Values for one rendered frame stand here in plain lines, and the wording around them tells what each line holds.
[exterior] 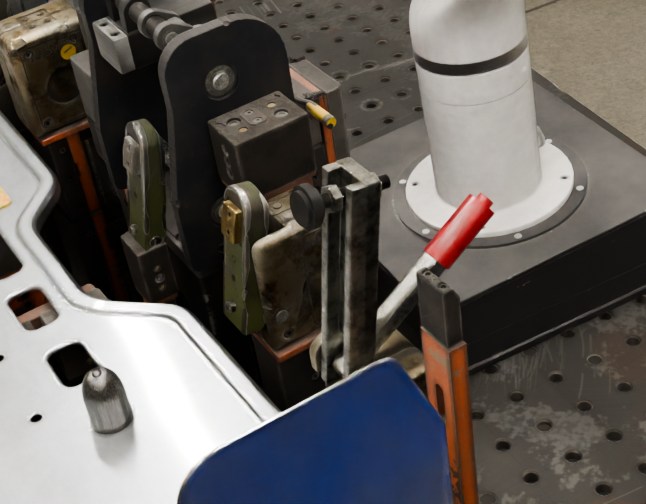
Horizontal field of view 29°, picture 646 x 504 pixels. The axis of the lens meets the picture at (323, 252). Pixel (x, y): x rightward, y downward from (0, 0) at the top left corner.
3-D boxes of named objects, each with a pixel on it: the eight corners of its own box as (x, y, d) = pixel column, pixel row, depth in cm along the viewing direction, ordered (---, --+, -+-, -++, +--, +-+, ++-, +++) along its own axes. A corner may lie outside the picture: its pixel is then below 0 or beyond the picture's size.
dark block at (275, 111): (280, 461, 129) (205, 118, 103) (337, 430, 132) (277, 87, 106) (306, 491, 126) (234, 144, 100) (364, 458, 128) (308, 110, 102)
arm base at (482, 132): (498, 122, 153) (481, -15, 142) (610, 182, 139) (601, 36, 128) (374, 192, 146) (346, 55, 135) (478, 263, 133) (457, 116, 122)
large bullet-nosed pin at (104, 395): (89, 430, 96) (68, 368, 92) (126, 411, 97) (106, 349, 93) (106, 454, 94) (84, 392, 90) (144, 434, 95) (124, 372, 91)
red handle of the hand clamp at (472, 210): (315, 352, 87) (460, 177, 87) (333, 364, 89) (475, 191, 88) (348, 386, 84) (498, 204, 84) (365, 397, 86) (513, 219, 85)
